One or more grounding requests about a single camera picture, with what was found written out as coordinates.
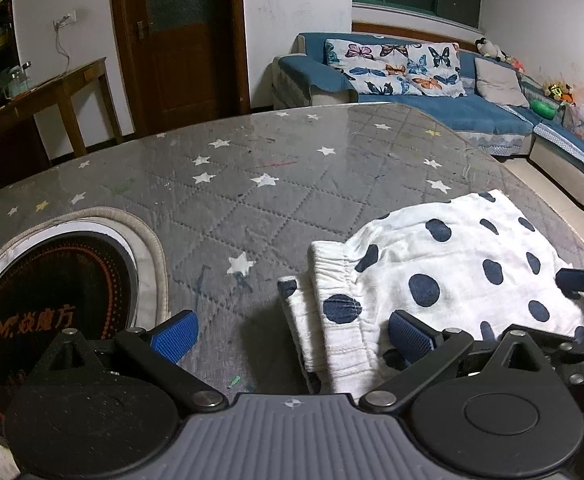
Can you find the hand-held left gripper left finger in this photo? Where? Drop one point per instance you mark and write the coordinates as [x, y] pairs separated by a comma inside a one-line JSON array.
[[174, 336]]

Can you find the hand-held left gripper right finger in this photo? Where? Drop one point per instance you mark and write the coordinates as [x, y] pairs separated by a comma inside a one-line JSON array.
[[412, 336]]

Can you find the white polka dot pants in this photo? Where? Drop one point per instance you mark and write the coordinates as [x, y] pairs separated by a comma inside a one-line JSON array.
[[437, 280]]

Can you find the round black induction cooker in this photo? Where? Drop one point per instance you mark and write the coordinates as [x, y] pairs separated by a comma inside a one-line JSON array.
[[52, 320]]

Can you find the green plastic toy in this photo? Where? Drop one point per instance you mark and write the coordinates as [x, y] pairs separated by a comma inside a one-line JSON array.
[[544, 108]]

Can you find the grey star quilted table cover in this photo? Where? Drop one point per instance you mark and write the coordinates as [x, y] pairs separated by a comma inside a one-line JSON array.
[[282, 185]]

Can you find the colourful small toys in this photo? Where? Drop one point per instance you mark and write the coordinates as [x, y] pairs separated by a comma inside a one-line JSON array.
[[557, 91]]

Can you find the blue sofa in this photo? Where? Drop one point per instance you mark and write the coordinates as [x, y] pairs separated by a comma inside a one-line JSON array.
[[472, 120]]

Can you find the grey cushion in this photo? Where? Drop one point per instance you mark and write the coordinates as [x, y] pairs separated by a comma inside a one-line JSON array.
[[502, 82]]

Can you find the black and white plush toy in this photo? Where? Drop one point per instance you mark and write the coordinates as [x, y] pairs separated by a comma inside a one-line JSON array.
[[491, 49]]

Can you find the butterfly print pillow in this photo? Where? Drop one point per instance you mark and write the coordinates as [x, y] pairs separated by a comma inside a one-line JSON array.
[[397, 70]]

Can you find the brown wooden side table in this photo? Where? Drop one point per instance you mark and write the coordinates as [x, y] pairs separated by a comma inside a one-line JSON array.
[[47, 95]]

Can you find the brown wooden door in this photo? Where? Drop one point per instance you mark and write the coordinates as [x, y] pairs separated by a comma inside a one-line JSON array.
[[182, 45]]

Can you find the glass jar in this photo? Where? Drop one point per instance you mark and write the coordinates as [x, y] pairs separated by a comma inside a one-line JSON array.
[[14, 82]]

